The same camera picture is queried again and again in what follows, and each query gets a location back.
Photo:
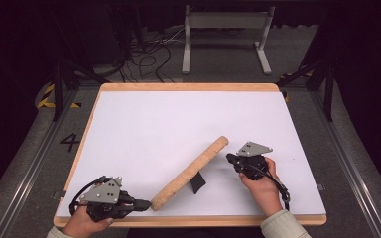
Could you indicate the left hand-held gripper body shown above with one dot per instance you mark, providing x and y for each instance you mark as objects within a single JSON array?
[{"x": 102, "y": 195}]

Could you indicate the white table sheet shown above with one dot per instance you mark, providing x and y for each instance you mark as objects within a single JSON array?
[{"x": 165, "y": 122}]

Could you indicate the person's right hand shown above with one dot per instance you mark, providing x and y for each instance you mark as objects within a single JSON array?
[{"x": 263, "y": 191}]

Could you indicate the person's left hand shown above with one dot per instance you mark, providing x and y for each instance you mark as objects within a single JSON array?
[{"x": 82, "y": 226}]

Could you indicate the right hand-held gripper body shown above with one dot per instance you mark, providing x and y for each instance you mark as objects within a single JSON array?
[{"x": 253, "y": 165}]

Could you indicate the yellow black floor tape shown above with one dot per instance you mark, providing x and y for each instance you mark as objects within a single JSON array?
[{"x": 287, "y": 97}]

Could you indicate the small metal table clip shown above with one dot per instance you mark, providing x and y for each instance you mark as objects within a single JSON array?
[
  {"x": 321, "y": 187},
  {"x": 59, "y": 195}
]

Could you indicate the black metal stand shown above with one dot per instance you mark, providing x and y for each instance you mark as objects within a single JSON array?
[
  {"x": 328, "y": 92},
  {"x": 58, "y": 92}
]

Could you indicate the aluminium floor rail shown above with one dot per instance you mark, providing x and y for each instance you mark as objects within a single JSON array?
[
  {"x": 347, "y": 165},
  {"x": 33, "y": 165}
]

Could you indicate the white metal stand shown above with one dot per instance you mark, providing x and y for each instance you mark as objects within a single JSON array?
[{"x": 226, "y": 20}]

